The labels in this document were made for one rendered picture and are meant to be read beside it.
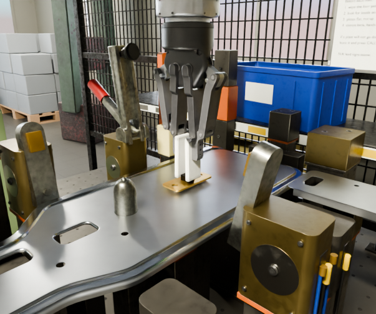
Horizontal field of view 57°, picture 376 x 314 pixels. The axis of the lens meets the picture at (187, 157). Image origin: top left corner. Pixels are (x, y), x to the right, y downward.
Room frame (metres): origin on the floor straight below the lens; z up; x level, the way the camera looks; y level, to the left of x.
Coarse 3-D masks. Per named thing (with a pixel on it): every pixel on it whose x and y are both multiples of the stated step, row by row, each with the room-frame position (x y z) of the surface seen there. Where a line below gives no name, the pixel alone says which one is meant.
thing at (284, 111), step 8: (272, 112) 0.72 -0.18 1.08; (280, 112) 0.71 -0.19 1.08; (288, 112) 0.71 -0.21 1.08; (296, 112) 0.71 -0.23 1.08; (272, 120) 0.72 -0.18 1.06; (280, 120) 0.71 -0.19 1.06; (288, 120) 0.70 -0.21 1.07; (296, 120) 0.71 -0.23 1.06; (272, 128) 0.72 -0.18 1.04; (280, 128) 0.71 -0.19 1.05; (288, 128) 0.70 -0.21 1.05; (296, 128) 0.72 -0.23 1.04; (272, 136) 0.72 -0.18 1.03; (280, 136) 0.71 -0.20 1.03; (288, 136) 0.70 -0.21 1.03; (296, 136) 0.72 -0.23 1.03; (272, 144) 0.72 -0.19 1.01; (280, 144) 0.71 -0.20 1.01; (288, 144) 0.70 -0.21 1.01
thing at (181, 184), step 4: (184, 176) 0.52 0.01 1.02; (204, 176) 0.54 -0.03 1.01; (208, 176) 0.54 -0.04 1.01; (172, 180) 0.52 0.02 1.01; (176, 180) 0.52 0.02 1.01; (180, 180) 0.52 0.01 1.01; (184, 180) 0.52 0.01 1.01; (196, 180) 0.52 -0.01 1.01; (200, 180) 0.52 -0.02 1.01; (204, 180) 0.53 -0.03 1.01; (164, 184) 0.50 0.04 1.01; (168, 184) 0.50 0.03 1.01; (172, 184) 0.51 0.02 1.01; (176, 184) 0.51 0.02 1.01; (180, 184) 0.50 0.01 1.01; (184, 184) 0.50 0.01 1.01; (188, 184) 0.50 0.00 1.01; (192, 184) 0.51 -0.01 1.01; (168, 188) 0.50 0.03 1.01; (172, 188) 0.49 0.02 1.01; (176, 188) 0.49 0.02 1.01; (180, 188) 0.49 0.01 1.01; (184, 188) 0.49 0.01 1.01
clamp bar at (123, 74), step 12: (108, 48) 0.63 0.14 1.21; (120, 48) 0.64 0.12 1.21; (132, 48) 0.61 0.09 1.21; (120, 60) 0.63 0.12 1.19; (132, 60) 0.64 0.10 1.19; (120, 72) 0.61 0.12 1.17; (132, 72) 0.63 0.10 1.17; (120, 84) 0.61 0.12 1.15; (132, 84) 0.63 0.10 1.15; (120, 96) 0.61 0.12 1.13; (132, 96) 0.63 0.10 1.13; (120, 108) 0.61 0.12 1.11; (132, 108) 0.63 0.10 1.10; (120, 120) 0.61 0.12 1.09; (132, 120) 0.64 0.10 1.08
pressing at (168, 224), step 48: (96, 192) 0.49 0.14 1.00; (144, 192) 0.49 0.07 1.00; (192, 192) 0.49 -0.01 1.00; (48, 240) 0.36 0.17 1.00; (96, 240) 0.36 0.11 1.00; (144, 240) 0.36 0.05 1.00; (192, 240) 0.36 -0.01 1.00; (0, 288) 0.27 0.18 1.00; (48, 288) 0.27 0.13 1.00; (96, 288) 0.28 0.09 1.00
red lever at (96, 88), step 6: (90, 84) 0.69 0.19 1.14; (96, 84) 0.69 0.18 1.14; (96, 90) 0.68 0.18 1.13; (102, 90) 0.68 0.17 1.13; (96, 96) 0.68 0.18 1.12; (102, 96) 0.67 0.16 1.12; (108, 96) 0.68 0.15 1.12; (102, 102) 0.67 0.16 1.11; (108, 102) 0.66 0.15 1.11; (108, 108) 0.66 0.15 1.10; (114, 108) 0.65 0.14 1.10; (114, 114) 0.64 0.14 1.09; (132, 126) 0.62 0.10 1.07; (132, 132) 0.61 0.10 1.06
